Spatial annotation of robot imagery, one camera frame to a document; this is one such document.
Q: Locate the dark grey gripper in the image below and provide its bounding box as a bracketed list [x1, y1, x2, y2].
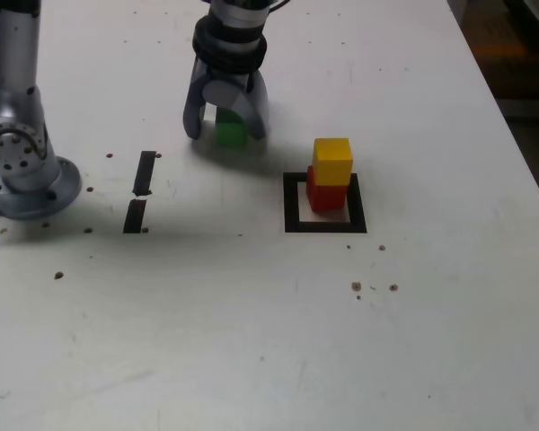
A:
[182, 60, 270, 140]

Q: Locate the green cube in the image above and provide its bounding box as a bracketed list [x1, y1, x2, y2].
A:
[215, 106, 249, 148]

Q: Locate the yellow cube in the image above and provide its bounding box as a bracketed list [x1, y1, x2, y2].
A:
[312, 137, 355, 187]

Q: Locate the red cube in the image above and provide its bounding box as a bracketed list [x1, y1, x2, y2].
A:
[305, 165, 348, 213]

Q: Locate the black tape square outline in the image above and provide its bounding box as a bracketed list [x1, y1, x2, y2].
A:
[281, 172, 368, 235]

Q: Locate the black tape strip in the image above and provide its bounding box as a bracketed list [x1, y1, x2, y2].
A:
[122, 150, 157, 234]

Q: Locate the brown wooden background furniture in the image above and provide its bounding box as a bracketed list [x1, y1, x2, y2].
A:
[448, 0, 539, 98]

